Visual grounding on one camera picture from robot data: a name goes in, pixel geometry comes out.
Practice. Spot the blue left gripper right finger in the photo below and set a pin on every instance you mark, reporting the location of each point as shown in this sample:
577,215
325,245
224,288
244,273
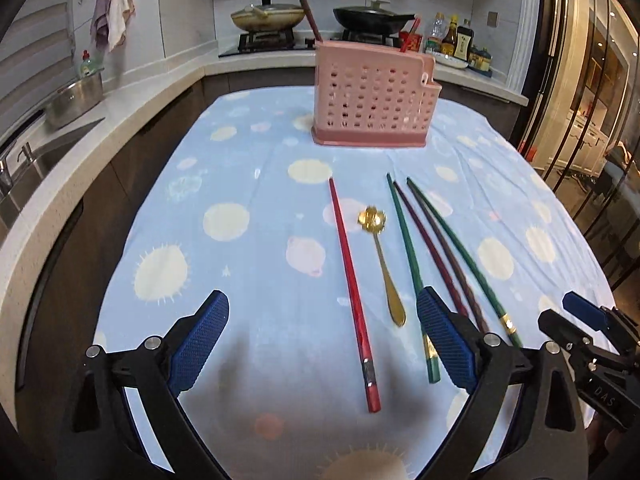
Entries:
447,331

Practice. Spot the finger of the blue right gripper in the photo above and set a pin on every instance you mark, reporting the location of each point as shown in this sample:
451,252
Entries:
595,317

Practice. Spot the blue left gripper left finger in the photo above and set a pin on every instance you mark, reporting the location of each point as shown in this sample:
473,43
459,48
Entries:
192,340

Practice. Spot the green chopstick thin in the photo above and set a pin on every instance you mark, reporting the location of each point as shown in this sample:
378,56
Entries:
464,256

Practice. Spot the bright red chopstick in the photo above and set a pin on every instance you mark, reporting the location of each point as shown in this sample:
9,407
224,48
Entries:
362,337

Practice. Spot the dark brown purple chopstick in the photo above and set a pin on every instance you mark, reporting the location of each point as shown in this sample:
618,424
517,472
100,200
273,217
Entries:
453,261

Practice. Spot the gold flower spoon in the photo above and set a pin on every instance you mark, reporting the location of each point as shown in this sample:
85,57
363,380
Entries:
372,220

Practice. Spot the dark red chopstick silver band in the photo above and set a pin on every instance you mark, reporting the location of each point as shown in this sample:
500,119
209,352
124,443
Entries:
312,22

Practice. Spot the red chopstick thin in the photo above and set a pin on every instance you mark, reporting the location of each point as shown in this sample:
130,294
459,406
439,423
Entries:
415,25

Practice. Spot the chrome kitchen faucet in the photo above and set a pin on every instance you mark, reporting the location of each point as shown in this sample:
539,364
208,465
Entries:
9,174

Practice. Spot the green chopstick gold band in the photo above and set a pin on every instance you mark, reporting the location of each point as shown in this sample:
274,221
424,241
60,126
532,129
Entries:
431,357

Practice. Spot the light blue patterned tablecloth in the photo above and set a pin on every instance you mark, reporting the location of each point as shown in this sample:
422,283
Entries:
244,206

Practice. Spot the pink perforated utensil holder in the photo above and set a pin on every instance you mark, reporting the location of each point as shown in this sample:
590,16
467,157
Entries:
369,96

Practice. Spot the steel pot on counter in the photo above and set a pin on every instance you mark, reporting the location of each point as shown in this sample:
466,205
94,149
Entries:
74,100

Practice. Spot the white plate on counter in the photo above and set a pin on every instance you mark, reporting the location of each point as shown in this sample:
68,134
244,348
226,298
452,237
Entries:
449,61

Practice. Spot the green dish soap bottle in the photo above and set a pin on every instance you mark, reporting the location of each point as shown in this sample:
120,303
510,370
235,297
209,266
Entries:
88,65

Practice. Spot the clear oil bottle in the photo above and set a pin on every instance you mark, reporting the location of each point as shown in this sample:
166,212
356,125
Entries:
433,42

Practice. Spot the dark soy sauce bottle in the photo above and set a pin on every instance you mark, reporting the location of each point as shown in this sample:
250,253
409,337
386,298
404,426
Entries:
465,36

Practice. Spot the black gas stove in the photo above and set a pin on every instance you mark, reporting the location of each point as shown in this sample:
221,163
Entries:
260,42

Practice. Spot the hanging purple cloth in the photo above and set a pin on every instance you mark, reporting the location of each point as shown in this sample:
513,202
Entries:
99,24

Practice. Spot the beige frying pan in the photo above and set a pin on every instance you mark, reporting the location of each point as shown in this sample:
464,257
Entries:
268,17

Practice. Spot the black wok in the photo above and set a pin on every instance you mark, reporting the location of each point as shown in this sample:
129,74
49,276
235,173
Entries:
372,20

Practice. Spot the hanging white towel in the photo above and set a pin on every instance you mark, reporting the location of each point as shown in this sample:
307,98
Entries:
119,14

